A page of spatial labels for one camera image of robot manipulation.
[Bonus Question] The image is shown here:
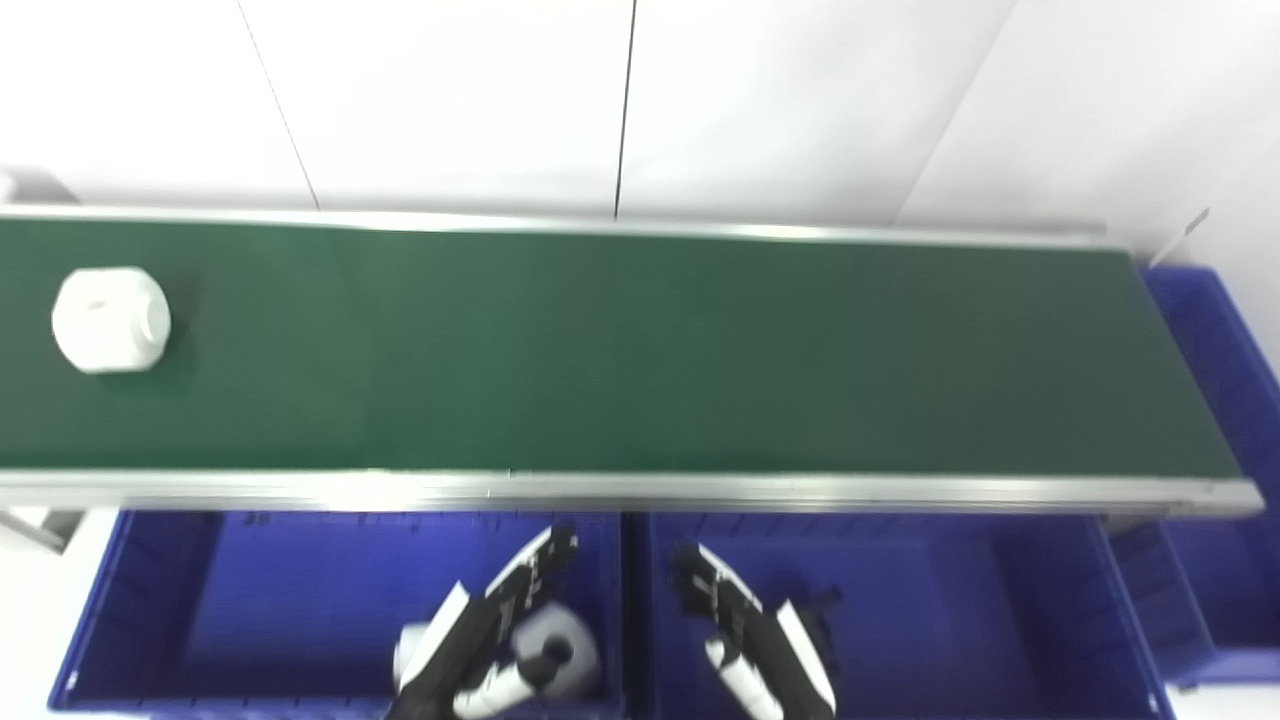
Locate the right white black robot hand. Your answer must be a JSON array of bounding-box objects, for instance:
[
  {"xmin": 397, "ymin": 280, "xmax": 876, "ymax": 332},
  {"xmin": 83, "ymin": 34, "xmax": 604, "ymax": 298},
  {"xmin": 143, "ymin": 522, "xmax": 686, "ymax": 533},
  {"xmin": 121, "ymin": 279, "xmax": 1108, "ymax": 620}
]
[{"xmin": 668, "ymin": 541, "xmax": 839, "ymax": 720}]

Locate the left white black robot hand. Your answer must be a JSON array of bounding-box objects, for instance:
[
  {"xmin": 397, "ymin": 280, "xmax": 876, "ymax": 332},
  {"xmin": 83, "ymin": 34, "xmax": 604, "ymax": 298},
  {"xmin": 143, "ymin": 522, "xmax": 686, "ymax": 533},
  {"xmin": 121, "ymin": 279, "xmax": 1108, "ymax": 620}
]
[{"xmin": 386, "ymin": 526, "xmax": 581, "ymax": 720}]

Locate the white hexagonal plastic part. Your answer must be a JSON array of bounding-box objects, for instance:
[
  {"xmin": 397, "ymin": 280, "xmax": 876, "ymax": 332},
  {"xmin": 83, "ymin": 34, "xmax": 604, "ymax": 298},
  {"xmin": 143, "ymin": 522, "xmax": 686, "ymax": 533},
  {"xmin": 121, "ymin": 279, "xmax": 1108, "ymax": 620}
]
[{"xmin": 52, "ymin": 266, "xmax": 173, "ymax": 376}]

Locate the white cylindrical plastic part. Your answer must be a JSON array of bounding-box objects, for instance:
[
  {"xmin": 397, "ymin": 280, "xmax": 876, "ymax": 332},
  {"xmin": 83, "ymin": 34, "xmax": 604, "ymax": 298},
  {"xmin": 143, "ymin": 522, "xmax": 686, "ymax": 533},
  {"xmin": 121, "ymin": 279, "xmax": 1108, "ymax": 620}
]
[{"xmin": 394, "ymin": 604, "xmax": 603, "ymax": 702}]

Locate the blue plastic bin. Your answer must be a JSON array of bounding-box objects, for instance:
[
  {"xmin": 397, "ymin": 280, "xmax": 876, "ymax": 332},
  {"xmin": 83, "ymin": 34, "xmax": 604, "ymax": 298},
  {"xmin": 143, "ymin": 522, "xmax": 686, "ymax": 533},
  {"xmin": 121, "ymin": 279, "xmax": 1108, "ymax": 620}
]
[
  {"xmin": 48, "ymin": 509, "xmax": 627, "ymax": 717},
  {"xmin": 624, "ymin": 511, "xmax": 1177, "ymax": 720},
  {"xmin": 1104, "ymin": 264, "xmax": 1280, "ymax": 693}
]

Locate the green conveyor belt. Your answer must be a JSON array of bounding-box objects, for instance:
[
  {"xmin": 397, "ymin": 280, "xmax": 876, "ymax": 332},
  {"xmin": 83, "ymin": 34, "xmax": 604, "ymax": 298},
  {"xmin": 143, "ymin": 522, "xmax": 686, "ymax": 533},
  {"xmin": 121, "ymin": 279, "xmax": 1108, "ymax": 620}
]
[
  {"xmin": 0, "ymin": 217, "xmax": 1242, "ymax": 480},
  {"xmin": 0, "ymin": 204, "xmax": 1267, "ymax": 522}
]

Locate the aluminium conveyor leg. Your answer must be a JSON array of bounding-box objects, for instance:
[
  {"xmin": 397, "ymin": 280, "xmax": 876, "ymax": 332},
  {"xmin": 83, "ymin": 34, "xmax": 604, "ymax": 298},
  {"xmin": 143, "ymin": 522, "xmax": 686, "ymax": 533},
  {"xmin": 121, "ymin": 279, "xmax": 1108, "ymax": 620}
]
[{"xmin": 0, "ymin": 507, "xmax": 83, "ymax": 552}]

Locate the grey conveyor motor housing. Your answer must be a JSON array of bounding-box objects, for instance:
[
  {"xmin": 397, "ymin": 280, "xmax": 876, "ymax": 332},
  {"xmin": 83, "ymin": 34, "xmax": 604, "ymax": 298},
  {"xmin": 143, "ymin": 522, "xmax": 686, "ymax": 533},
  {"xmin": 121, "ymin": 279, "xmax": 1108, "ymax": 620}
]
[{"xmin": 0, "ymin": 167, "xmax": 81, "ymax": 208}]

